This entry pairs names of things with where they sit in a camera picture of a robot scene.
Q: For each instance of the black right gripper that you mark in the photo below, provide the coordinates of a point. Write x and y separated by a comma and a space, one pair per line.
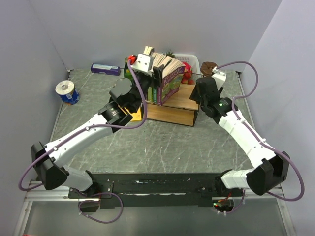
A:
195, 96

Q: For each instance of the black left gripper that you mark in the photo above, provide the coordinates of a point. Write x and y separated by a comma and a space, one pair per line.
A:
157, 73

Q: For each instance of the green 65-storey treehouse book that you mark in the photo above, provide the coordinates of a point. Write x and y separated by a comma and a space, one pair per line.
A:
150, 94

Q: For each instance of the green 104-storey treehouse book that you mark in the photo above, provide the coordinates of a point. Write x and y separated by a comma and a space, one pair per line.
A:
155, 95

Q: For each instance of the purple 117-storey treehouse book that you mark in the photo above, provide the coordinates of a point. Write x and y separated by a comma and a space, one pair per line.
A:
171, 76

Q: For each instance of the dark blue paperback book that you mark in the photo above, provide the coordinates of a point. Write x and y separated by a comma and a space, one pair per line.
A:
148, 50

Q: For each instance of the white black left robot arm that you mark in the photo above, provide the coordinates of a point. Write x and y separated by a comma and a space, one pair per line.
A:
51, 160

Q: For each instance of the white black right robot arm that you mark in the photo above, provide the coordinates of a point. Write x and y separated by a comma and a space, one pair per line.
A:
268, 169

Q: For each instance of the green glass bottle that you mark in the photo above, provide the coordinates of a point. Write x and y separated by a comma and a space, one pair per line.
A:
127, 73

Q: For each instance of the yellow book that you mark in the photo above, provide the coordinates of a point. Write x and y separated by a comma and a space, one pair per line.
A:
138, 115

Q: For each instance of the jar with brown lid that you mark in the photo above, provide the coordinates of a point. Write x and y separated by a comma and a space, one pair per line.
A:
207, 68

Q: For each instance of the wooden two-tier shelf rack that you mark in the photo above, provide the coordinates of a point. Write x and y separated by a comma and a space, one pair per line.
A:
178, 109

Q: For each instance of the toy dragon fruit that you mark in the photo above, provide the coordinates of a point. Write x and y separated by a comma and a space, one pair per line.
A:
186, 79

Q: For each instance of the white plastic fruit basket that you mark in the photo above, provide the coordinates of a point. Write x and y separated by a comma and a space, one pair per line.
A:
193, 61

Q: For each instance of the purple rectangular box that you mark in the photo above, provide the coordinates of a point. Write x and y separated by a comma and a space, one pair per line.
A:
105, 69

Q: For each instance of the toy pineapple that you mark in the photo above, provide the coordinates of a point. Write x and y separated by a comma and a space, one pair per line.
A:
169, 53

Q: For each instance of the blue tin can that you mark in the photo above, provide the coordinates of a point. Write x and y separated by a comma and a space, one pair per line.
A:
70, 98

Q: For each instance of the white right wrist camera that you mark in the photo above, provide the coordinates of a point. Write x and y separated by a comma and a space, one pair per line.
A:
219, 77

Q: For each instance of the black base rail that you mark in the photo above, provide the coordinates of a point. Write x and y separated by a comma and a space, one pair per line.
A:
113, 190

